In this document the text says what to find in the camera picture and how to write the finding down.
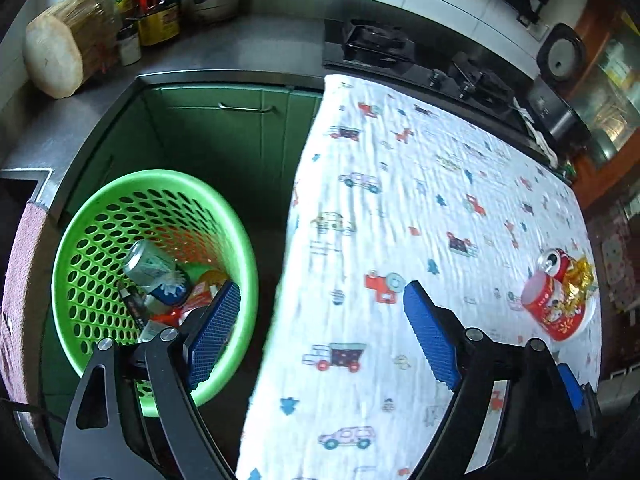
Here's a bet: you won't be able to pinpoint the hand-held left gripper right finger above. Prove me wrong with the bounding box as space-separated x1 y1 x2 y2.
402 280 583 480

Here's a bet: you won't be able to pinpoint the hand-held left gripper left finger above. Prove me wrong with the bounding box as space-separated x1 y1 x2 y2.
59 280 242 480

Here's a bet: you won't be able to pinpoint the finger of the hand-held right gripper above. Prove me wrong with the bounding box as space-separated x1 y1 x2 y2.
556 362 603 461

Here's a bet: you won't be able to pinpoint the yellow plastic packet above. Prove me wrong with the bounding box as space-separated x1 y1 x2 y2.
192 269 231 306

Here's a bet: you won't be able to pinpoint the red paper cup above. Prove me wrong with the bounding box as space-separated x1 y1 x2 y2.
521 255 597 342

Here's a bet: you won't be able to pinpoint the blue drink can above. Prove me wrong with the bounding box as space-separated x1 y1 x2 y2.
121 239 192 307

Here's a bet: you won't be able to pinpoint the gold wrapper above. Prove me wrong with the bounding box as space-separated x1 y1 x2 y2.
562 255 597 306

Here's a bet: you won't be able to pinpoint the red and gold drink can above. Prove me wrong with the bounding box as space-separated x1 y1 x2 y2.
537 247 572 283

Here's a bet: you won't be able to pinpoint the green plastic basket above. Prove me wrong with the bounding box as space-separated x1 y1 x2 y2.
51 169 258 418

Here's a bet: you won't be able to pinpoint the white printed tablecloth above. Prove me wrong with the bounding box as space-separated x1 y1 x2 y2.
235 74 603 480

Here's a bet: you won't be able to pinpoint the patterned floor mat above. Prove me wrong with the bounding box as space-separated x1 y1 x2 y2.
600 230 638 311

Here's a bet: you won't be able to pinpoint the green kitchen cabinets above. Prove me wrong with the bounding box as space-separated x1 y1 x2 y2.
40 82 326 411

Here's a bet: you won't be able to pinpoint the pink cloth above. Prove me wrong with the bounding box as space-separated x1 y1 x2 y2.
0 200 51 411

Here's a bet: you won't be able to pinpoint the white rag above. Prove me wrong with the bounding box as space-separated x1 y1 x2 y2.
512 105 558 161

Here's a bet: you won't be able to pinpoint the steel sink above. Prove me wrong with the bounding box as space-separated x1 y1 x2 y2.
0 169 53 206

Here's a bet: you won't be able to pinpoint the black rice cooker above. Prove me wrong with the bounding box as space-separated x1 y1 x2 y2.
525 22 591 143

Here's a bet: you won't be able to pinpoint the black gas stove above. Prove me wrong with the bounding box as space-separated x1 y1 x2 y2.
322 17 531 136

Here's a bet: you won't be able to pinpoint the wooden glass door cabinet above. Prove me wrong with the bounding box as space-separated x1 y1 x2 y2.
565 0 640 211

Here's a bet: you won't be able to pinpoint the small glass jar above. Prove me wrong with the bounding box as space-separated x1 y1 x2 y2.
116 25 142 66

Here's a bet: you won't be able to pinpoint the round wooden chopping block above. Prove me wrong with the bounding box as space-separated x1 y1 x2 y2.
24 0 108 100

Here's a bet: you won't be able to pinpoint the large oil bottle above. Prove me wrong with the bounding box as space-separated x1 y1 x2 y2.
135 0 182 47

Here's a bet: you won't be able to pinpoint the clear plastic bottle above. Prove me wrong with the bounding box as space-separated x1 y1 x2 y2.
97 0 123 56

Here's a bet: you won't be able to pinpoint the black cable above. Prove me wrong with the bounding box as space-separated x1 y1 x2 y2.
0 396 68 423

